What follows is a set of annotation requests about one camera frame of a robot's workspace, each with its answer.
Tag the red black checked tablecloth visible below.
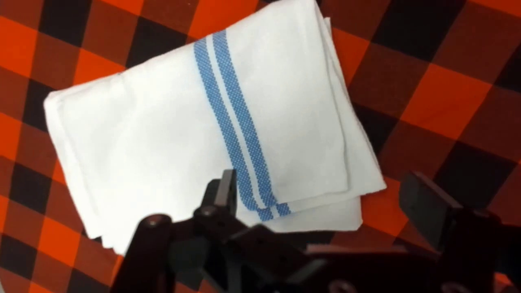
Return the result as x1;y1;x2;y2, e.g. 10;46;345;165
0;0;521;293

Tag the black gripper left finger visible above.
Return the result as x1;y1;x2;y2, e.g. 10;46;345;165
111;168;306;293

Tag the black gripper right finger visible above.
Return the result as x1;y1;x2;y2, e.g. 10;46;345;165
400;171;521;293

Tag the white towel with blue stripes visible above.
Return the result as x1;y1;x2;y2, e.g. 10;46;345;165
42;0;387;256

